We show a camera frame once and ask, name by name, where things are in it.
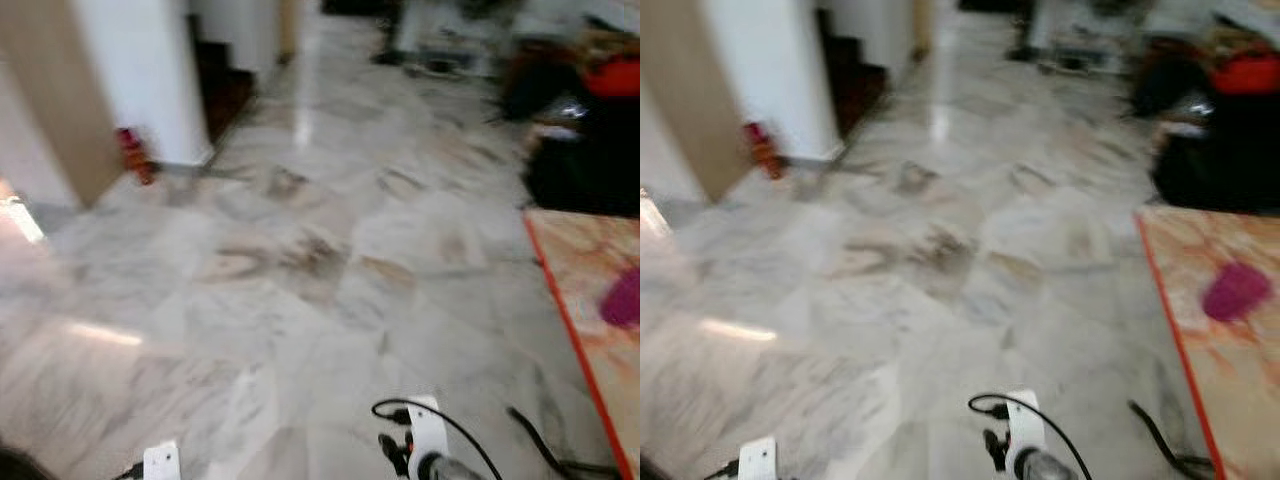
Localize orange marbled table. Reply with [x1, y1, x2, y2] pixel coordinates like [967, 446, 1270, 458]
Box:
[1134, 204, 1280, 480]
[522, 207, 641, 480]

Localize magenta round object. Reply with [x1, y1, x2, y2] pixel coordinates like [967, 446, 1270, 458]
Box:
[1201, 261, 1274, 324]
[599, 264, 641, 332]

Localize black bag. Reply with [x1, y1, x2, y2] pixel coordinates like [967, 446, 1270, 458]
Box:
[1148, 88, 1280, 215]
[522, 92, 641, 218]

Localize dark wooden staircase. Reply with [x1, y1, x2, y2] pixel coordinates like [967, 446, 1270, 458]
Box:
[188, 14, 258, 144]
[818, 8, 889, 139]

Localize red cloth item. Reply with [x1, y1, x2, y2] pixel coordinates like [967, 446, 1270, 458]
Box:
[584, 55, 641, 99]
[1209, 51, 1280, 97]

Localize light wooden door panel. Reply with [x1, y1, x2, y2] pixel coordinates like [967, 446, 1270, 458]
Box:
[0, 0, 127, 209]
[640, 0, 767, 204]

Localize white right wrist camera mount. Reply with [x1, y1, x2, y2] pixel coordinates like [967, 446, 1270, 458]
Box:
[404, 394, 452, 480]
[1002, 389, 1047, 480]

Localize black floor cable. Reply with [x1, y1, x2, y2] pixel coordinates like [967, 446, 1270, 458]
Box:
[506, 406, 623, 478]
[1129, 399, 1217, 478]

